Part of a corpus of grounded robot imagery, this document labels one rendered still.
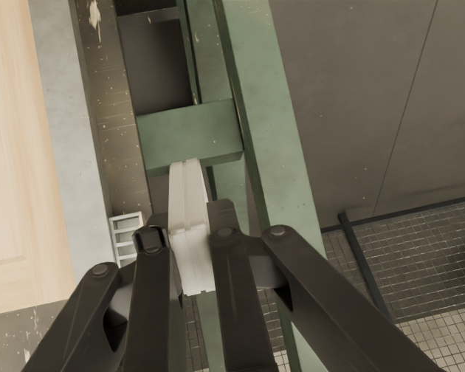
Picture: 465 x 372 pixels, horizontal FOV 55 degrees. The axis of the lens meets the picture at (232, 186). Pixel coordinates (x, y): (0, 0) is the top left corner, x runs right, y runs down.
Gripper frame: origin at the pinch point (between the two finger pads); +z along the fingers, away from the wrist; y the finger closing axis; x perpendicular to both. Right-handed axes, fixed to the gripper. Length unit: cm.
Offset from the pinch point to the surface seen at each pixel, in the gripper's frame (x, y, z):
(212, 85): -13, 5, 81
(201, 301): -30.7, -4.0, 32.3
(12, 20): 9, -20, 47
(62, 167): -8.3, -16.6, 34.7
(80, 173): -9.4, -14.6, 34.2
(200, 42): -2, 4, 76
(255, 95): -4.8, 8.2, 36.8
